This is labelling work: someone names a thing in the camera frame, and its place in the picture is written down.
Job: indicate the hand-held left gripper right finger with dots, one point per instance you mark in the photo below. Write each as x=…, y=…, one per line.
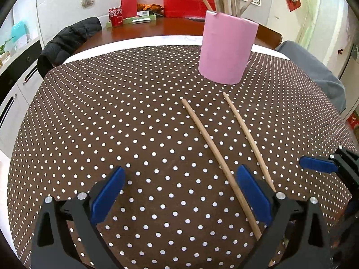
x=253, y=196

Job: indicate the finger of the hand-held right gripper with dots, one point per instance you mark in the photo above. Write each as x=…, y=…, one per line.
x=317, y=164

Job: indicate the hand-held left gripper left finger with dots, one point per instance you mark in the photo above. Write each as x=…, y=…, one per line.
x=108, y=193

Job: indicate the wooden chopstick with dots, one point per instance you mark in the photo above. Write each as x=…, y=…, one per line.
x=207, y=140
x=241, y=123

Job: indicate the pink cup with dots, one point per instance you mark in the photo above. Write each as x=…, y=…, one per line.
x=227, y=50

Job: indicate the red carton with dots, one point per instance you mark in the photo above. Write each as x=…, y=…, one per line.
x=353, y=120

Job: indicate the brown polka dot tablecloth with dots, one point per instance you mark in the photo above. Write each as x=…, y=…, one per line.
x=112, y=117

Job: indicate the grey cloth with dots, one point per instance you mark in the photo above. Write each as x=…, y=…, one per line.
x=314, y=64

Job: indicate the wooden chair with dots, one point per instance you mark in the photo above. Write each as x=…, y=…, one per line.
x=269, y=37

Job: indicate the white and black cabinet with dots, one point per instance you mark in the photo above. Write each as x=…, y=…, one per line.
x=19, y=72

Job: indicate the black jacket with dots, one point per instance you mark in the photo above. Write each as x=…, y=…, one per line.
x=67, y=42

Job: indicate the red soda can pack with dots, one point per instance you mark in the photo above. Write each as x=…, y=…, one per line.
x=115, y=16

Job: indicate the green box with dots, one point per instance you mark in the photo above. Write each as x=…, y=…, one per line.
x=145, y=20

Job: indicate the green potted plant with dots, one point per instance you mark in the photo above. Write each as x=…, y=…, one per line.
x=5, y=46

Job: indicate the teal water jug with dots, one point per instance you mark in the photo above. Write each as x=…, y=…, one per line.
x=20, y=33

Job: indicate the orange snack bag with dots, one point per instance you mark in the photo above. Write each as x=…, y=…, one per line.
x=151, y=7

